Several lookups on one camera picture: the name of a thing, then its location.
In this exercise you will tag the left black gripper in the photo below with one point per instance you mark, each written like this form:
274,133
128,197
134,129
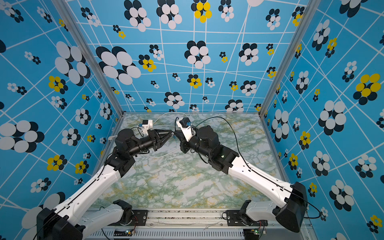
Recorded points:
155,137

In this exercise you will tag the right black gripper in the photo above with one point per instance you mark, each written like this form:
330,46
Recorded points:
185,143

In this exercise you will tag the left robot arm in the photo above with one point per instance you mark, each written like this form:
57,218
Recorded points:
66,221

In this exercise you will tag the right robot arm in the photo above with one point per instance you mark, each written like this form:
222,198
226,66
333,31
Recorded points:
288,202

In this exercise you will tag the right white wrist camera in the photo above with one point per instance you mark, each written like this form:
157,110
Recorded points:
186,127

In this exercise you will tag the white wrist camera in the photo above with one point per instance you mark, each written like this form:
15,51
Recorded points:
186,127
146,124

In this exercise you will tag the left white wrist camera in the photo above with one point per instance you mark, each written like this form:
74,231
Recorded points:
146,124

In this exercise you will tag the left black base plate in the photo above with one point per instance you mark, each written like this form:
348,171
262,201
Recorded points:
135,218

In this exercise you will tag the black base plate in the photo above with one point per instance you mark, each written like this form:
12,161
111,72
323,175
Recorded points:
135,218
235,218

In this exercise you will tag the aluminium front rail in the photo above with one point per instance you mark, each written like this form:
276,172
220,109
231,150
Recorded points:
198,224

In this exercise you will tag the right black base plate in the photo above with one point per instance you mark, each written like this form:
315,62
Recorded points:
235,218

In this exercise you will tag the left corner aluminium post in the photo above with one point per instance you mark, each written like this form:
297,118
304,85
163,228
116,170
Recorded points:
78,36

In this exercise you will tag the corner aluminium post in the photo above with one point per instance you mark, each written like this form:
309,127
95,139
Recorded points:
310,11
78,36

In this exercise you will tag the right corner aluminium post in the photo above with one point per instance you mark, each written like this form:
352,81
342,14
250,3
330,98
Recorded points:
310,11

